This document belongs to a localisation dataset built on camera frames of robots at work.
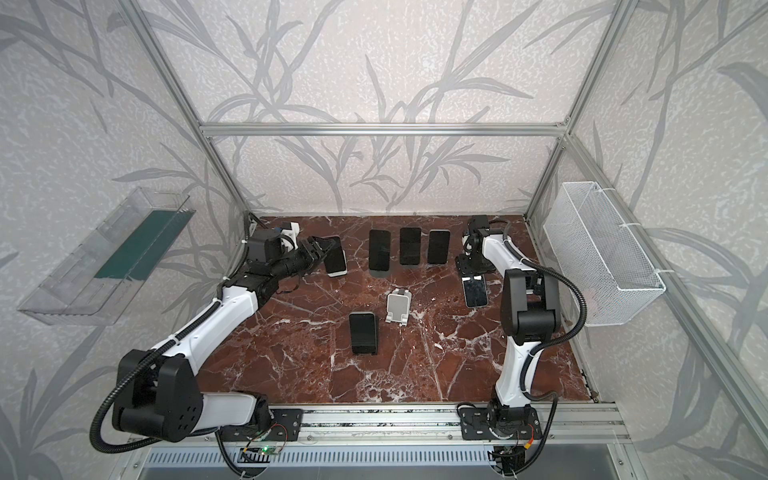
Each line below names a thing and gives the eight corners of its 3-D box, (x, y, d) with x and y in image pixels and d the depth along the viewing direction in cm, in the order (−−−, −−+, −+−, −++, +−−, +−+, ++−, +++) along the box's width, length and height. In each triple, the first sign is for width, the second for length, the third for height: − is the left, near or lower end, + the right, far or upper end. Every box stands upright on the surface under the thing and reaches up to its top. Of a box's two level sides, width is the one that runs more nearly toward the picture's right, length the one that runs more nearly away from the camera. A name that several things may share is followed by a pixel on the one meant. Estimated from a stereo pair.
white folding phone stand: (387, 325, 93) (386, 315, 87) (388, 294, 100) (387, 282, 94) (411, 325, 93) (411, 315, 87) (410, 294, 100) (411, 282, 95)
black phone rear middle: (400, 269, 107) (400, 241, 94) (400, 256, 111) (400, 227, 98) (419, 269, 107) (422, 241, 94) (419, 256, 111) (421, 227, 98)
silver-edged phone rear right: (427, 266, 108) (430, 239, 96) (427, 254, 111) (429, 227, 100) (445, 266, 108) (451, 239, 96) (444, 254, 111) (449, 227, 100)
